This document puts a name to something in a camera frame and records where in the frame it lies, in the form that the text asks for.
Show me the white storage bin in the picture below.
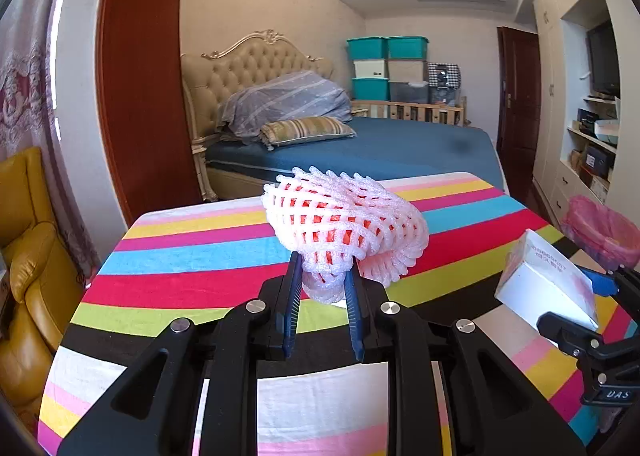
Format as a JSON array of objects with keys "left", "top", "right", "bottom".
[{"left": 354, "top": 59, "right": 387, "bottom": 78}]

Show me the teal storage bin top left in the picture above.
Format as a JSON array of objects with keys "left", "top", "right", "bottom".
[{"left": 347, "top": 36, "right": 387, "bottom": 60}]

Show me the striped colourful table cloth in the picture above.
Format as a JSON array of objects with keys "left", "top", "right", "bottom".
[{"left": 37, "top": 171, "right": 639, "bottom": 456}]

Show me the beige tufted headboard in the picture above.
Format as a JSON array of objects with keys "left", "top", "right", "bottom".
[{"left": 180, "top": 30, "right": 333, "bottom": 144}]

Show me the pink foam fruit net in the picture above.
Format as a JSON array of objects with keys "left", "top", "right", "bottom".
[{"left": 260, "top": 167, "right": 430, "bottom": 304}]

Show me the small white carton box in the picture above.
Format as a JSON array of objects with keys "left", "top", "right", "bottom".
[{"left": 495, "top": 229, "right": 599, "bottom": 331}]

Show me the dark wooden door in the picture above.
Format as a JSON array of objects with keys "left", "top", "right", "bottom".
[{"left": 497, "top": 26, "right": 541, "bottom": 203}]

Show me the teal storage bin top right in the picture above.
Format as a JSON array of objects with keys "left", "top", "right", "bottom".
[{"left": 386, "top": 35, "right": 428, "bottom": 60}]

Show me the wooden crib rail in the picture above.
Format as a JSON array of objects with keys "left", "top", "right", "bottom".
[{"left": 352, "top": 99, "right": 470, "bottom": 127}]

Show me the white built-in wardrobe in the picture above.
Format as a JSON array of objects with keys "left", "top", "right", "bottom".
[{"left": 534, "top": 0, "right": 639, "bottom": 222}]

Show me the pink lace curtain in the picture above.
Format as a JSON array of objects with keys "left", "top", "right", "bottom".
[{"left": 1, "top": 0, "right": 100, "bottom": 279}]

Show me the teal storage bin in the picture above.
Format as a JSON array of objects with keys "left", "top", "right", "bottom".
[
  {"left": 347, "top": 36, "right": 387, "bottom": 60},
  {"left": 386, "top": 35, "right": 428, "bottom": 60},
  {"left": 352, "top": 78, "right": 390, "bottom": 101}
]

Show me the checkered black white bag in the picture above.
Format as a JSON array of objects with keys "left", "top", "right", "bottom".
[{"left": 427, "top": 62, "right": 461, "bottom": 90}]

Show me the teal storage bin bottom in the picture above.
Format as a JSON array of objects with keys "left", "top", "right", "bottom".
[{"left": 352, "top": 78, "right": 390, "bottom": 101}]

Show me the grey folded duvet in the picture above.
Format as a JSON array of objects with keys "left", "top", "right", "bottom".
[{"left": 217, "top": 70, "right": 352, "bottom": 141}]

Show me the black television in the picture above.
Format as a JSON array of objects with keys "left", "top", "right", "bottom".
[{"left": 587, "top": 20, "right": 620, "bottom": 97}]

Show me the grey clear storage bin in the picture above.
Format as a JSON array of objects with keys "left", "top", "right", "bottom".
[{"left": 388, "top": 82, "right": 430, "bottom": 104}]

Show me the beige storage bin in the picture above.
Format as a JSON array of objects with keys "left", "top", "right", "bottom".
[{"left": 387, "top": 59, "right": 427, "bottom": 83}]

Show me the bed with blue cover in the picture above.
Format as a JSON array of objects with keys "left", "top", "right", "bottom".
[{"left": 205, "top": 118, "right": 504, "bottom": 189}]

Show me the pink lined trash bin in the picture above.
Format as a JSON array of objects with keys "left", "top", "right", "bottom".
[{"left": 561, "top": 196, "right": 640, "bottom": 271}]

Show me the striped pillow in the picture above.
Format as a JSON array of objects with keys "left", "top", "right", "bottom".
[{"left": 258, "top": 117, "right": 357, "bottom": 150}]

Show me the yellow leather armchair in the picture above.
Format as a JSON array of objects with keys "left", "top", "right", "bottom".
[{"left": 1, "top": 147, "right": 84, "bottom": 430}]

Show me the black safe box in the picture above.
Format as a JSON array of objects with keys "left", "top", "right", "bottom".
[{"left": 584, "top": 145, "right": 615, "bottom": 179}]

